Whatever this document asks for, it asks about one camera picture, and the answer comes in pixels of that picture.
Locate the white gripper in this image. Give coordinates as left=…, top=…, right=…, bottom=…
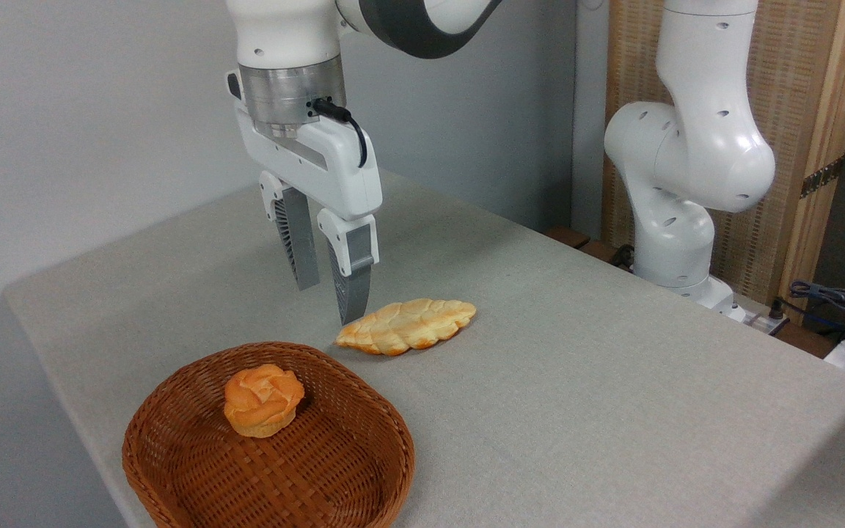
left=226, top=70, right=384, bottom=326

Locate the long braided bread loaf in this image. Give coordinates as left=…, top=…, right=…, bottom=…
left=334, top=298, right=478, bottom=357

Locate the round orange bread roll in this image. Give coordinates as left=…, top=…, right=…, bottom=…
left=223, top=364, right=306, bottom=439

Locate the brown woven wicker basket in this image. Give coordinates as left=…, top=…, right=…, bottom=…
left=122, top=342, right=416, bottom=528

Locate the metal screen hinge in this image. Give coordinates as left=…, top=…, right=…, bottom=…
left=800, top=157, right=845, bottom=199

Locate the wooden woven screen panel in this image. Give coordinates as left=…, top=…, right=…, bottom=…
left=601, top=0, right=845, bottom=318

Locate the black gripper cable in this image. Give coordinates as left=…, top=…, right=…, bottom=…
left=311, top=98, right=369, bottom=169

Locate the blue-grey cable bundle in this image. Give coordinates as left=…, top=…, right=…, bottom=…
left=778, top=280, right=845, bottom=345

